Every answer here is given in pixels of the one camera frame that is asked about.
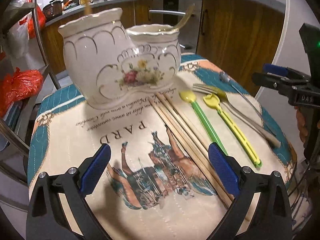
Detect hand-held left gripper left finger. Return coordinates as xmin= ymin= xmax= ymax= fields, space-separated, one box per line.
xmin=26 ymin=144 xmax=112 ymax=240

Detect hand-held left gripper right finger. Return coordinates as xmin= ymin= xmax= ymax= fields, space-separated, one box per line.
xmin=208 ymin=142 xmax=293 ymax=240

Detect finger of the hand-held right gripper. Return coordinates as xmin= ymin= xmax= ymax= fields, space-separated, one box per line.
xmin=262 ymin=64 xmax=310 ymax=80
xmin=252 ymin=72 xmax=309 ymax=93

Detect yellow plastic fork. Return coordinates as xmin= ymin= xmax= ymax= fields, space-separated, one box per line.
xmin=203 ymin=93 xmax=263 ymax=168

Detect wooden chopstick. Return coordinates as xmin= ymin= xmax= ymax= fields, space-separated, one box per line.
xmin=159 ymin=94 xmax=213 ymax=160
xmin=148 ymin=98 xmax=233 ymax=209
xmin=154 ymin=94 xmax=250 ymax=222
xmin=164 ymin=93 xmax=210 ymax=153

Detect metal fork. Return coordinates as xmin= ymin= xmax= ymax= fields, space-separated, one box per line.
xmin=192 ymin=83 xmax=281 ymax=148

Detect slim metal utensil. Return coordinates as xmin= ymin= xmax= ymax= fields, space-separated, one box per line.
xmin=219 ymin=71 xmax=277 ymax=135

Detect green-handled yellow plastic spoon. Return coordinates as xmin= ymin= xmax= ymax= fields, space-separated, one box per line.
xmin=178 ymin=91 xmax=228 ymax=156

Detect white floral ceramic utensil holder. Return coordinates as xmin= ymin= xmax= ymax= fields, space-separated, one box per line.
xmin=58 ymin=7 xmax=182 ymax=110

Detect person's right hand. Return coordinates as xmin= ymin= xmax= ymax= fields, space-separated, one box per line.
xmin=294 ymin=106 xmax=312 ymax=143

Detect printed table cloth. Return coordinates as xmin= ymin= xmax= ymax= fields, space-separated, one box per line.
xmin=27 ymin=52 xmax=313 ymax=240

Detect wooden kitchen cabinets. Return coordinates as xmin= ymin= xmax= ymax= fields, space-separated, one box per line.
xmin=41 ymin=0 xmax=285 ymax=97

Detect gold spoon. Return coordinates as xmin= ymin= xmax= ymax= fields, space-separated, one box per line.
xmin=156 ymin=4 xmax=195 ymax=36

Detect built-in oven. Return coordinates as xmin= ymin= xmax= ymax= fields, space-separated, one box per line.
xmin=149 ymin=0 xmax=203 ymax=54

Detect red plastic bag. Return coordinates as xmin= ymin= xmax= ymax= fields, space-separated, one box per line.
xmin=19 ymin=0 xmax=47 ymax=39
xmin=0 ymin=67 xmax=44 ymax=117

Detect metal storage rack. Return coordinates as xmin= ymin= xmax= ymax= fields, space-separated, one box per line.
xmin=0 ymin=0 xmax=62 ymax=205

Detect white plastic bag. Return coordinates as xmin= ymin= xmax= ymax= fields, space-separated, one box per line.
xmin=5 ymin=12 xmax=35 ymax=58

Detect brown cooking pot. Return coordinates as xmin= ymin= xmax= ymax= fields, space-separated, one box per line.
xmin=42 ymin=0 xmax=64 ymax=19

